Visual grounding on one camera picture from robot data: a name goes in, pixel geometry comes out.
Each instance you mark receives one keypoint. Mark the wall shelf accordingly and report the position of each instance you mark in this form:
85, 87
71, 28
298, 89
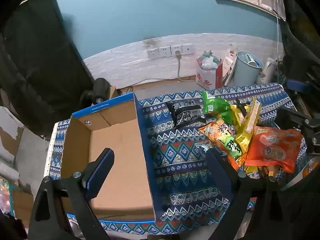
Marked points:
247, 1

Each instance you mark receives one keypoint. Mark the orange and green snack packet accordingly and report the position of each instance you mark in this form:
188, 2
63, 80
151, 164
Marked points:
220, 135

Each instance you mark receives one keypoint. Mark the white kettle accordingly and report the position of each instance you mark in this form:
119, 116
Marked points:
268, 68

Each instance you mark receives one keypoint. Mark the orange red snack packet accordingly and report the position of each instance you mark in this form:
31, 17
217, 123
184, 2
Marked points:
275, 150

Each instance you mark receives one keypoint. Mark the light blue bin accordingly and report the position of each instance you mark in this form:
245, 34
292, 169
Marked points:
246, 70

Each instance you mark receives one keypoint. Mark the black round device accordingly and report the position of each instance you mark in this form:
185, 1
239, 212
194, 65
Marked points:
100, 90

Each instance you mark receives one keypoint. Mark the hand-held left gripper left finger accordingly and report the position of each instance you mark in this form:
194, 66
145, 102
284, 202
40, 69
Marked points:
98, 180

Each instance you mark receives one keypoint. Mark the red-white carton with bag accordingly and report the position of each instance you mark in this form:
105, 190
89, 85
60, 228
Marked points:
210, 76

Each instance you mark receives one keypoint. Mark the white cartons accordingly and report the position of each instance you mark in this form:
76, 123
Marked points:
228, 66

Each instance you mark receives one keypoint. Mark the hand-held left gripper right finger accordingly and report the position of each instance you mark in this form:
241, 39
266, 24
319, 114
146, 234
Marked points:
216, 172

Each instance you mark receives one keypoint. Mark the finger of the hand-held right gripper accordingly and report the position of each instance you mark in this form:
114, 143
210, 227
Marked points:
292, 117

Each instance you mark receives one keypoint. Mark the cardboard box with blue rim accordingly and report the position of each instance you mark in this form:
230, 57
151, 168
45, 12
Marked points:
117, 152

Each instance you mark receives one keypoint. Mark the long yellow snack packet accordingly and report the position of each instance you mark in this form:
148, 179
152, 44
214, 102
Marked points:
251, 120

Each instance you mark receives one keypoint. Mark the cardboard boxes on floor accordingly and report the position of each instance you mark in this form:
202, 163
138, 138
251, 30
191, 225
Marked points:
21, 202

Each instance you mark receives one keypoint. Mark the black snack packet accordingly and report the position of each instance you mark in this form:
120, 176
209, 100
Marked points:
185, 115

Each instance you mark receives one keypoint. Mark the dark curtain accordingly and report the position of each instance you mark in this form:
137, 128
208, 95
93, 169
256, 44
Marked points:
37, 55

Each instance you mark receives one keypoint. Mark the blue patterned tablecloth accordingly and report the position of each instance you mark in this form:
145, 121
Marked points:
185, 160

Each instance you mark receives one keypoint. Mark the white wall socket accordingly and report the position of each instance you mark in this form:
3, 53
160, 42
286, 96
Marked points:
164, 51
152, 53
187, 48
175, 50

